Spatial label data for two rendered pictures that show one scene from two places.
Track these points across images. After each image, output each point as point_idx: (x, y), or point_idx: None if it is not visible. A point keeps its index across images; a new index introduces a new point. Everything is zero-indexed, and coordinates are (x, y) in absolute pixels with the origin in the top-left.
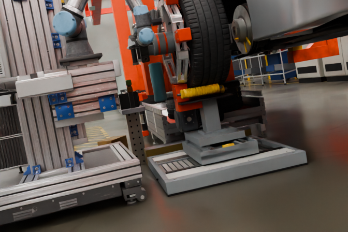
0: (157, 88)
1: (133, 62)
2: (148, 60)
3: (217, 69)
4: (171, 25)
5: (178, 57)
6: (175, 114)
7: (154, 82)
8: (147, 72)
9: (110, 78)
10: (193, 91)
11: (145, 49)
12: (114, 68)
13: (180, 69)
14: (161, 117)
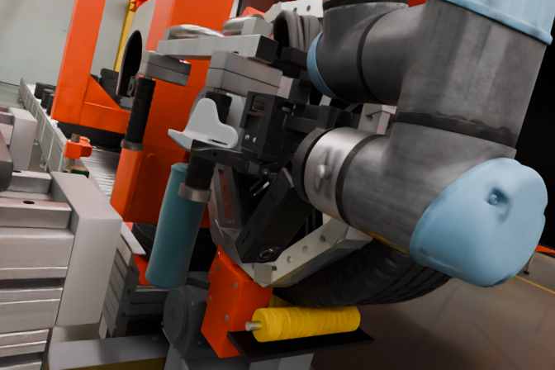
0: (173, 251)
1: (128, 141)
2: (272, 260)
3: (403, 296)
4: (305, 89)
5: (339, 240)
6: (177, 301)
7: (172, 228)
8: (144, 161)
9: (7, 343)
10: (299, 329)
11: (298, 213)
12: (70, 275)
13: (310, 264)
14: (125, 269)
